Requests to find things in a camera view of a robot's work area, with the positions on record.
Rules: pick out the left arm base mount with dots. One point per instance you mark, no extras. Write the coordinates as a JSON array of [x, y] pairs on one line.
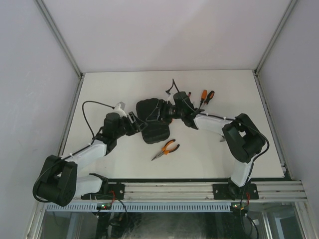
[[107, 189]]

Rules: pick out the aluminium frame rail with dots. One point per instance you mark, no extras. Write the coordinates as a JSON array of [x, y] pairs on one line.
[[264, 191]]

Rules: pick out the orange black needle-nose pliers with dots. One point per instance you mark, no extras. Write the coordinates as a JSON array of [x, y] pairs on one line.
[[166, 150]]

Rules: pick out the black orange handled screwdriver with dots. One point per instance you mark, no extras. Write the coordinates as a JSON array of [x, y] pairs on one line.
[[210, 95]]

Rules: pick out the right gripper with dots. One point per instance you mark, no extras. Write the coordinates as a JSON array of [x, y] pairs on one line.
[[164, 105]]

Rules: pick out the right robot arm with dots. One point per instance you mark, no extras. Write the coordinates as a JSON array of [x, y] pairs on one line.
[[244, 140]]

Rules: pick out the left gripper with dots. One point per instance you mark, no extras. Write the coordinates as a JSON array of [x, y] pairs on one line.
[[140, 125]]

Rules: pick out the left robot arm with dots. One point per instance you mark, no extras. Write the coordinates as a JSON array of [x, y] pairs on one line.
[[59, 182]]

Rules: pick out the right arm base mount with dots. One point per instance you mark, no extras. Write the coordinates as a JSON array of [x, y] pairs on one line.
[[229, 191]]

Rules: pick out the grey slotted cable duct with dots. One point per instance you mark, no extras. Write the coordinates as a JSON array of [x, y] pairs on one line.
[[142, 207]]

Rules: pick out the black plastic tool case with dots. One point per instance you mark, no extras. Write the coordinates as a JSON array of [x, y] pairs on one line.
[[156, 131]]

